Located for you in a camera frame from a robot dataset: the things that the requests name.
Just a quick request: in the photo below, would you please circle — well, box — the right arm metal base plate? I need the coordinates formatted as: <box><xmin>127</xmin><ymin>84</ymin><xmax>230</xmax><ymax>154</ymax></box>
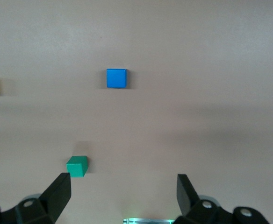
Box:
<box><xmin>122</xmin><ymin>217</ymin><xmax>176</xmax><ymax>224</ymax></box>

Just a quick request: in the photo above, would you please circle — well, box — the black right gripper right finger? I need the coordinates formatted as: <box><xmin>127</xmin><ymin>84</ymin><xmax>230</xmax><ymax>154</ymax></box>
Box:
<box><xmin>173</xmin><ymin>174</ymin><xmax>271</xmax><ymax>224</ymax></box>

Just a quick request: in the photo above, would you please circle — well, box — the green cube block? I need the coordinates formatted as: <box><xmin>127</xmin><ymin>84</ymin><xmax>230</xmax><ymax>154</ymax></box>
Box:
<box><xmin>66</xmin><ymin>155</ymin><xmax>88</xmax><ymax>178</ymax></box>

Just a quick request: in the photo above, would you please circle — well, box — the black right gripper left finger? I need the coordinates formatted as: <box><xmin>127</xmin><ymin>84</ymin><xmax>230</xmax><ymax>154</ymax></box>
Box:
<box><xmin>0</xmin><ymin>172</ymin><xmax>72</xmax><ymax>224</ymax></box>

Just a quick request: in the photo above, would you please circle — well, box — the blue cube block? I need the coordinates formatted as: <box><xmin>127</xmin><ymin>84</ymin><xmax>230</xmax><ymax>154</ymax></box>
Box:
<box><xmin>106</xmin><ymin>68</ymin><xmax>128</xmax><ymax>89</ymax></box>

